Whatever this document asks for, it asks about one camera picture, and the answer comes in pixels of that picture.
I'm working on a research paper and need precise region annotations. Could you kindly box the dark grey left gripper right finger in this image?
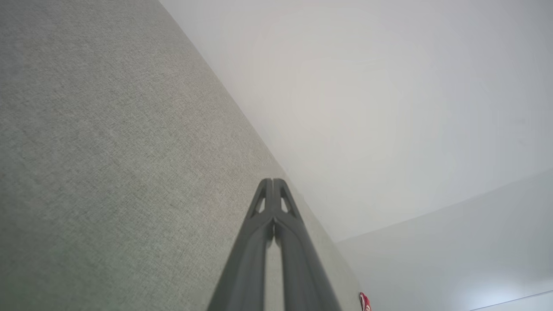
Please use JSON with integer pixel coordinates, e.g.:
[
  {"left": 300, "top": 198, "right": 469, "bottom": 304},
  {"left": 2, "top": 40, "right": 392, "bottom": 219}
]
[{"left": 273, "top": 178, "right": 342, "bottom": 311}]

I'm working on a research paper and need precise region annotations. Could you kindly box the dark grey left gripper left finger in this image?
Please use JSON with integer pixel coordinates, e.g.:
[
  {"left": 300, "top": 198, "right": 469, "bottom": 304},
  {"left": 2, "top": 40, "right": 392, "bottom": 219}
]
[{"left": 207, "top": 178, "right": 275, "bottom": 311}]

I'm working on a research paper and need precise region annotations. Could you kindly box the grey fabric sofa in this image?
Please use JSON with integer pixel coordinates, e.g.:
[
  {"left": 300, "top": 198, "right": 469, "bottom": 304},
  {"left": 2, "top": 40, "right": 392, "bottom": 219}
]
[{"left": 0, "top": 0, "right": 363, "bottom": 311}]

